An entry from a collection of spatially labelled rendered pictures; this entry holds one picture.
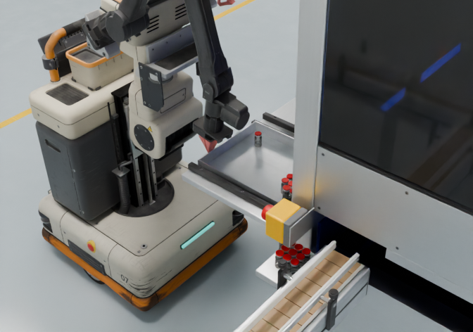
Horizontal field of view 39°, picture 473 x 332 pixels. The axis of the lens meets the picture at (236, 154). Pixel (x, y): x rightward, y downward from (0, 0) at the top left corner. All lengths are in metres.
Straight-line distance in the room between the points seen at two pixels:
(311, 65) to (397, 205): 0.34
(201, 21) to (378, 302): 0.80
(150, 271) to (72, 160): 0.50
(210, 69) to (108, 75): 0.83
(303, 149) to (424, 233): 0.32
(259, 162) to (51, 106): 0.86
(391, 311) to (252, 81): 2.63
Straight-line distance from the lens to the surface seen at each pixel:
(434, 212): 1.37
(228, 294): 2.74
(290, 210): 1.55
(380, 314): 1.66
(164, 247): 2.55
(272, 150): 1.98
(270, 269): 1.62
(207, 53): 1.71
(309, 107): 1.42
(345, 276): 1.55
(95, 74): 2.45
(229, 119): 1.77
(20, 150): 3.69
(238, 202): 1.80
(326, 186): 1.50
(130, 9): 1.86
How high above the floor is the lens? 2.05
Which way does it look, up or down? 37 degrees down
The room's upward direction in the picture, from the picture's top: 1 degrees counter-clockwise
